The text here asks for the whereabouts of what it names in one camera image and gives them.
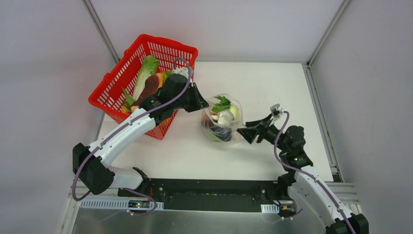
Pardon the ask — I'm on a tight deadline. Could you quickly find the clear dotted zip top bag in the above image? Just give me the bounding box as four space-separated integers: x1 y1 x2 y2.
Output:
200 94 243 145

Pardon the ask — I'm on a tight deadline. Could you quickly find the purple eggplant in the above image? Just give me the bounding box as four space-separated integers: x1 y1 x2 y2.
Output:
211 126 233 142

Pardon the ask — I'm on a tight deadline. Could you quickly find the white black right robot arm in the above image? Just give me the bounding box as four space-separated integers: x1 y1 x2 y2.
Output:
237 111 369 234

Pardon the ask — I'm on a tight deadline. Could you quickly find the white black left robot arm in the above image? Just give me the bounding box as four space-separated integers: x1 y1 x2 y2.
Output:
73 74 209 197

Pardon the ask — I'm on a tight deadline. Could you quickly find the green leafy lettuce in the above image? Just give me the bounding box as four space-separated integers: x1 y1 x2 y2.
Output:
132 55 160 100

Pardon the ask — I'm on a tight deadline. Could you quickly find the red plastic basket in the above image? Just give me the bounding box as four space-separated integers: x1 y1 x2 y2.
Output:
88 34 198 124

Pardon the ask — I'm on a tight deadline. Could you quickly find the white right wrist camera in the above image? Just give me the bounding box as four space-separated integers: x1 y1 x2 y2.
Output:
270 103 284 118

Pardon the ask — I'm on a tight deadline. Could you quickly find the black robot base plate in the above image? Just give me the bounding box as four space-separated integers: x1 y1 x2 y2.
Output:
136 178 298 215

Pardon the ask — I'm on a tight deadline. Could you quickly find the aluminium frame rail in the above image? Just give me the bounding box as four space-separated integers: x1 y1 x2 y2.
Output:
326 182 359 204

